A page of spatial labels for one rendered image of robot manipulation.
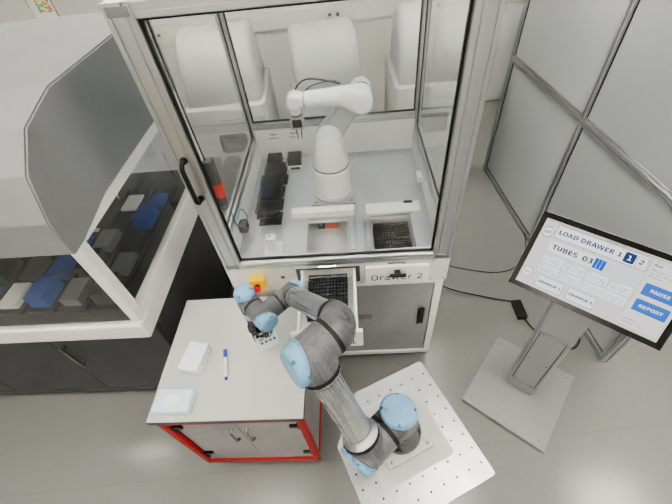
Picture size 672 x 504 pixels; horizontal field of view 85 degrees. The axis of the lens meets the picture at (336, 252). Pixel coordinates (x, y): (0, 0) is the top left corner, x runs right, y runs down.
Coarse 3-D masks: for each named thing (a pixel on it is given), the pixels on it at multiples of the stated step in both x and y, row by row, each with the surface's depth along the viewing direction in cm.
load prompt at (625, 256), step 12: (564, 228) 138; (564, 240) 138; (576, 240) 136; (588, 240) 134; (600, 240) 132; (600, 252) 132; (612, 252) 130; (624, 252) 128; (636, 252) 127; (636, 264) 127; (648, 264) 125
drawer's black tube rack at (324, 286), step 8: (312, 280) 167; (320, 280) 165; (328, 280) 165; (336, 280) 164; (344, 280) 164; (312, 288) 162; (320, 288) 162; (328, 288) 162; (336, 288) 165; (344, 288) 161; (328, 296) 159; (336, 296) 162; (344, 296) 158; (312, 320) 155
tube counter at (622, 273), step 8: (584, 256) 135; (592, 256) 133; (584, 264) 135; (592, 264) 133; (600, 264) 132; (608, 264) 131; (616, 264) 130; (608, 272) 131; (616, 272) 130; (624, 272) 128; (632, 272) 127; (624, 280) 128; (632, 280) 127
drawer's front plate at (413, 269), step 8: (392, 264) 164; (400, 264) 164; (408, 264) 163; (416, 264) 163; (424, 264) 163; (368, 272) 166; (376, 272) 166; (384, 272) 166; (392, 272) 166; (408, 272) 166; (416, 272) 166; (424, 272) 166; (368, 280) 170; (376, 280) 170; (384, 280) 170; (392, 280) 170; (400, 280) 170; (408, 280) 170; (416, 280) 170
